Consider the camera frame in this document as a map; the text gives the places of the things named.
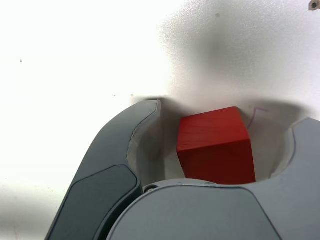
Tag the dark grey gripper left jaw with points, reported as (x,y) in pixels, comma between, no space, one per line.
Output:
(110,155)

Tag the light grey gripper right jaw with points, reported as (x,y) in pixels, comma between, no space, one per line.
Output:
(200,215)

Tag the red cube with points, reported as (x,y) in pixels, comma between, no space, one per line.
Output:
(215,150)

